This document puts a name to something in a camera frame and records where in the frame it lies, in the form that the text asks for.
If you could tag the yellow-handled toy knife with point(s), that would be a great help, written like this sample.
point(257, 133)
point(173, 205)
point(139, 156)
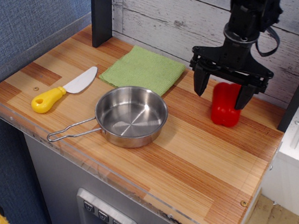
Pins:
point(42, 103)

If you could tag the stainless steel pot with handle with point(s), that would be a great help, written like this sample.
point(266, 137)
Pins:
point(128, 117)

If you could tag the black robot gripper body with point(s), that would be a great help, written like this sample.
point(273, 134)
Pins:
point(233, 61)

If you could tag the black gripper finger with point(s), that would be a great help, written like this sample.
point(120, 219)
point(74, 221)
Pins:
point(201, 78)
point(244, 96)

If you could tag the grey cabinet with dispenser panel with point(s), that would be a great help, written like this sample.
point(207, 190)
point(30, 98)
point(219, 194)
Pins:
point(79, 196)

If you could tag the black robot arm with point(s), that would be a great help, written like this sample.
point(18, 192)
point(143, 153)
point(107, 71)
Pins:
point(252, 17)

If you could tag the red toy bell pepper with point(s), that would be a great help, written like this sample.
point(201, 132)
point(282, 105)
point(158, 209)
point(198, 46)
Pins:
point(223, 104)

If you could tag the dark left vertical post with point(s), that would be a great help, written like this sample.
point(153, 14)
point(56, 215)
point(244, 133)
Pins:
point(101, 21)

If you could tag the clear acrylic guard rail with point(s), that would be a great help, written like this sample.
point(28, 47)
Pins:
point(27, 32)

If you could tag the green folded cloth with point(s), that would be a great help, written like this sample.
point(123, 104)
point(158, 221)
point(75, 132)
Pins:
point(143, 68)

